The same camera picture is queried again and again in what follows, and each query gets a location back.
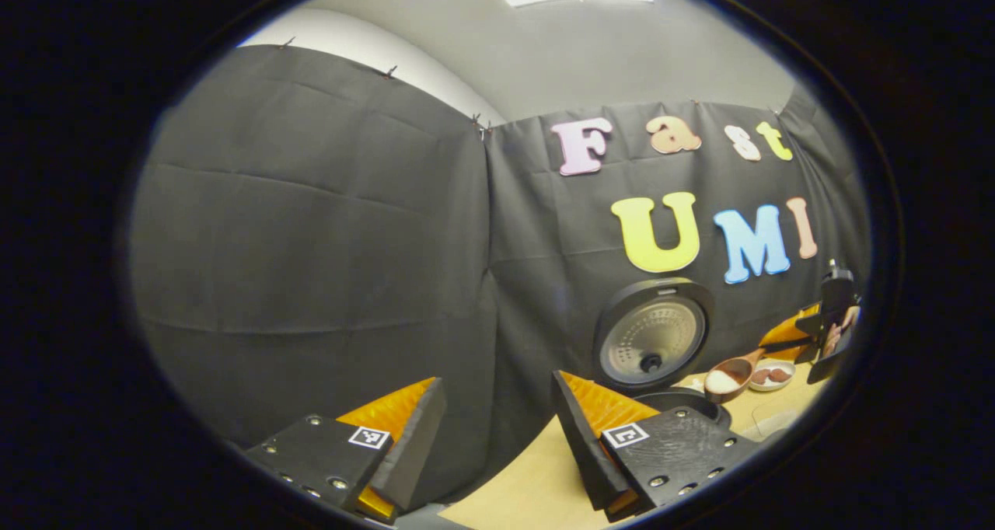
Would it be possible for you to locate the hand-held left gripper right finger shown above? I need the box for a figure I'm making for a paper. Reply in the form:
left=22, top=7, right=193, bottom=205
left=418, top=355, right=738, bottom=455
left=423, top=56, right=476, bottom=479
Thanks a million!
left=550, top=369, right=761, bottom=525

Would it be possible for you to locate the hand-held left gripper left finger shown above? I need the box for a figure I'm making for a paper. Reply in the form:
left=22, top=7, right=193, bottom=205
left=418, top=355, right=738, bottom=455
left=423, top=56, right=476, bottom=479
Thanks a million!
left=241, top=376, right=449, bottom=525

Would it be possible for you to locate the dark wooden spoon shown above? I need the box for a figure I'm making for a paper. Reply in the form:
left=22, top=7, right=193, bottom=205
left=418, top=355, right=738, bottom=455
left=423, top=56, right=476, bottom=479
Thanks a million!
left=703, top=346, right=770, bottom=405

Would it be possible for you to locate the black rice cooker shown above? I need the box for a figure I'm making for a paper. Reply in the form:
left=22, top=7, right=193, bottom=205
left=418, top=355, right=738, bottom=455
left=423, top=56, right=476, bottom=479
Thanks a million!
left=592, top=277, right=733, bottom=430

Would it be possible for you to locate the white round plate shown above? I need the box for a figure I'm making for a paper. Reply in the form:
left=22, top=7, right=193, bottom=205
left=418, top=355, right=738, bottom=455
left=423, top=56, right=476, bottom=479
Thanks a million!
left=748, top=359, right=798, bottom=392

